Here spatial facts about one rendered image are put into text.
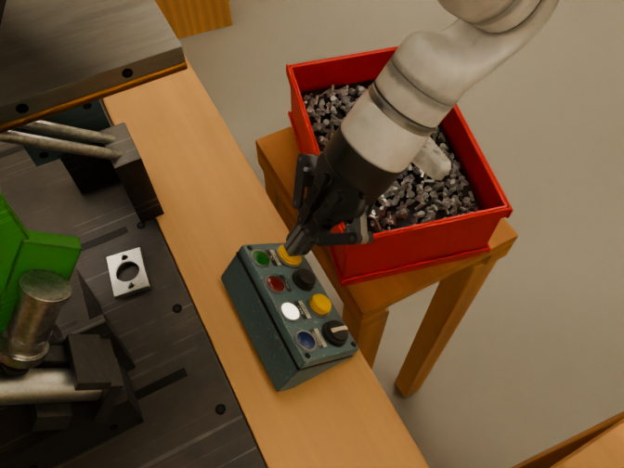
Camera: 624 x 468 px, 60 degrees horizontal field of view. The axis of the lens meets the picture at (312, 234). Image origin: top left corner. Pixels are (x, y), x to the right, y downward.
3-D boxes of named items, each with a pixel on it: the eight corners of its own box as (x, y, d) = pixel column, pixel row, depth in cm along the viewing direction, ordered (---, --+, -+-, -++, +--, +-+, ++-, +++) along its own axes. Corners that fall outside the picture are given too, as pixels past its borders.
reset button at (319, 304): (320, 296, 60) (326, 290, 59) (331, 315, 58) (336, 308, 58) (304, 299, 58) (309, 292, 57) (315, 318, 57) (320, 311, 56)
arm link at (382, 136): (444, 182, 55) (487, 136, 52) (372, 176, 47) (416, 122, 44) (396, 123, 59) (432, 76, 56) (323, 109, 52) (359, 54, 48)
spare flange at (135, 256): (108, 260, 64) (106, 256, 64) (141, 250, 65) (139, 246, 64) (116, 300, 62) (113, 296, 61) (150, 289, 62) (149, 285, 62)
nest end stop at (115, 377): (94, 373, 55) (111, 338, 53) (105, 422, 51) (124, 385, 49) (82, 373, 54) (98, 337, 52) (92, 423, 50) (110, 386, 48)
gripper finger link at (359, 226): (359, 198, 52) (342, 197, 54) (357, 246, 52) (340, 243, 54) (375, 199, 54) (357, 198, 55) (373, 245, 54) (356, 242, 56)
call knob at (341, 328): (336, 322, 58) (342, 316, 57) (348, 343, 57) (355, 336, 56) (318, 326, 56) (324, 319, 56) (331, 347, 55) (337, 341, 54)
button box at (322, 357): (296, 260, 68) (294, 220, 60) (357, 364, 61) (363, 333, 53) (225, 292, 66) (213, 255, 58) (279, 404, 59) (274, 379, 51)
